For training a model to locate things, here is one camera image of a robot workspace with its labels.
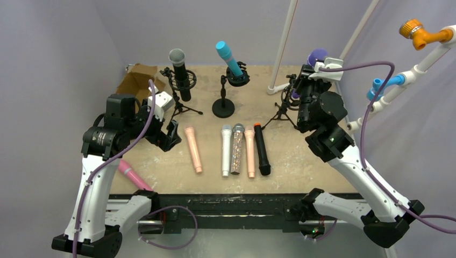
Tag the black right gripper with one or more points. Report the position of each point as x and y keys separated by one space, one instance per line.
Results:
x=299 y=84

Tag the beige microphone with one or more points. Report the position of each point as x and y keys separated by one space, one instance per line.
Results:
x=194 y=152
x=249 y=136

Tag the purple toy microphone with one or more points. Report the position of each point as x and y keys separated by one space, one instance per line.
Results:
x=313 y=57

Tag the black tripod microphone stand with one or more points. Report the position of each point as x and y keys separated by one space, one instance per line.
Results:
x=179 y=107

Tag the pink toy microphone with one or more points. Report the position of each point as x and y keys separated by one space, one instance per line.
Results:
x=125 y=169

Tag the brown cardboard box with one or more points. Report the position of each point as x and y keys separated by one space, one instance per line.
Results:
x=135 y=81

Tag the white toy microphone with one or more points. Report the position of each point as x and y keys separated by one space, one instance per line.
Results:
x=226 y=149

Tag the black round-base microphone stand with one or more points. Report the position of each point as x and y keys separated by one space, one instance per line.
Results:
x=224 y=107

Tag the silver rhinestone microphone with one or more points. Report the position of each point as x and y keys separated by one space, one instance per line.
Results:
x=237 y=142

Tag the black glitter microphone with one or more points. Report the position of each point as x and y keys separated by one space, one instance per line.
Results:
x=177 y=58

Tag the plain black microphone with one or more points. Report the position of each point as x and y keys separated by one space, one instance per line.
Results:
x=264 y=165

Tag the teal toy microphone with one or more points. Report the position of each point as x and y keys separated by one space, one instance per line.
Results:
x=224 y=52

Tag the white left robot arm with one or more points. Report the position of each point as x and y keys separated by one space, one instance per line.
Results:
x=125 y=121

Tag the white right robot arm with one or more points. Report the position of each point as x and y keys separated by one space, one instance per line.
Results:
x=386 y=215

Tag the black small tripod stand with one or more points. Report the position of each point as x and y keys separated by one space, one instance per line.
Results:
x=287 y=103

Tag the blue pipe fitting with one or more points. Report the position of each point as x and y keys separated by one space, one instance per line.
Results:
x=375 y=93

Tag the orange pipe fitting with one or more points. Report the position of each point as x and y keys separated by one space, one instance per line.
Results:
x=414 y=30

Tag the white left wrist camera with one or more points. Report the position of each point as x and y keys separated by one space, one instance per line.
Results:
x=163 y=102

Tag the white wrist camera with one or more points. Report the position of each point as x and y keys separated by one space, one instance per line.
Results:
x=163 y=102
x=328 y=63

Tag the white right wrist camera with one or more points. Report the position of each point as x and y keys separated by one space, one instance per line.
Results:
x=328 y=63

